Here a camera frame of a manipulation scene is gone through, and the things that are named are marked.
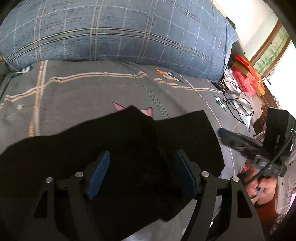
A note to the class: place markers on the black pants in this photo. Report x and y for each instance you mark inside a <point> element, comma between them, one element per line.
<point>143,182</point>

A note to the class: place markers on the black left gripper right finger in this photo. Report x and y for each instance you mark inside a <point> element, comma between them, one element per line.
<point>223,209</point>

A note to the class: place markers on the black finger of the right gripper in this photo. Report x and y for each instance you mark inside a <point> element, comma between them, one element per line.
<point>246,146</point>

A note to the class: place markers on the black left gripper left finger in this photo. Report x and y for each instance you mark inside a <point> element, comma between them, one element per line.
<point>62,209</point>

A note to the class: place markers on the right hand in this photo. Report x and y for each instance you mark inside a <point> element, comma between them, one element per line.
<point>262,191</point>

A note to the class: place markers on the framed bamboo picture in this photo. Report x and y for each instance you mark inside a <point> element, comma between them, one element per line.
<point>271,51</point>

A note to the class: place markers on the red plastic bag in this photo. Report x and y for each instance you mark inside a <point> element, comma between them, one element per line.
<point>247,77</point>

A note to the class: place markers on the blue plaid quilt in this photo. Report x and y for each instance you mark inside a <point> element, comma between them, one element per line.
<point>189,37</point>

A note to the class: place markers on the grey patterned bed sheet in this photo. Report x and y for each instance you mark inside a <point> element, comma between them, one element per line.
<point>55,96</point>

